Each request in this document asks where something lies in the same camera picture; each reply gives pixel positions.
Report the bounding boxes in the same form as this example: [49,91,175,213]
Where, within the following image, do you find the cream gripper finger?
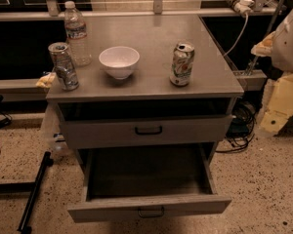
[259,73,293,135]

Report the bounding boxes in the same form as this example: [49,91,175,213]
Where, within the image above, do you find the white green 7up can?
[170,41,195,87]

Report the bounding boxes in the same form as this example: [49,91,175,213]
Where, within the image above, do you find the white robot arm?
[251,9,293,137]

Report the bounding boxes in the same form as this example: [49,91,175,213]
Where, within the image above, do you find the grey drawer cabinet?
[45,14,245,224]

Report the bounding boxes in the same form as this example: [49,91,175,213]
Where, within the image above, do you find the closed upper drawer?
[60,115,232,149]

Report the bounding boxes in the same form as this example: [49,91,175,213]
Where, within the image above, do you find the open lower drawer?
[68,144,231,222]

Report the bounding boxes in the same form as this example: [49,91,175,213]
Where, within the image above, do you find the silver patterned soda can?
[48,42,79,91]

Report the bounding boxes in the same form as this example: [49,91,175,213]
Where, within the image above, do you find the white power strip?
[225,0,254,17]

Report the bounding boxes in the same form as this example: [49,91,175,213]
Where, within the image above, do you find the white ceramic bowl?
[99,46,140,80]

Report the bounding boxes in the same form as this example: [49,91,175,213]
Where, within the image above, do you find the clear plastic water bottle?
[64,1,92,66]

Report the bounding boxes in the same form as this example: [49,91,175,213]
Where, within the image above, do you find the clear plastic bag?
[41,105,70,156]

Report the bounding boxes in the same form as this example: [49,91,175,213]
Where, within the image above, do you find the black metal stand leg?
[18,151,54,234]

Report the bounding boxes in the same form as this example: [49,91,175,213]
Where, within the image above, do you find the white power cable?
[222,13,250,59]

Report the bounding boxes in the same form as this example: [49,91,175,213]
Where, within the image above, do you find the black cable bundle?
[215,100,259,154]

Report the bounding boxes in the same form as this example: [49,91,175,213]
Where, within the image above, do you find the metal rail frame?
[0,0,284,21]

